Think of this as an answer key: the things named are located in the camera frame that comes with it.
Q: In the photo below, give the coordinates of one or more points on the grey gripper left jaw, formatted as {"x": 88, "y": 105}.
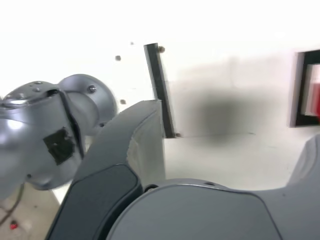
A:
{"x": 105, "y": 155}

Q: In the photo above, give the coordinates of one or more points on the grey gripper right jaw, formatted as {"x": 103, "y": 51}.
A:
{"x": 212, "y": 215}

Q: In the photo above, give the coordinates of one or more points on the red cube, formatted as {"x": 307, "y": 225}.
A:
{"x": 317, "y": 100}

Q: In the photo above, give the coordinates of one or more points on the black tape square outline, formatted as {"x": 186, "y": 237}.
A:
{"x": 300, "y": 87}

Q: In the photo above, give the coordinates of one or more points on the black tape strip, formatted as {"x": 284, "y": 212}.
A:
{"x": 158, "y": 82}

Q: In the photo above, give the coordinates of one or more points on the small red object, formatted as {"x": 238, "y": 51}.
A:
{"x": 13, "y": 226}

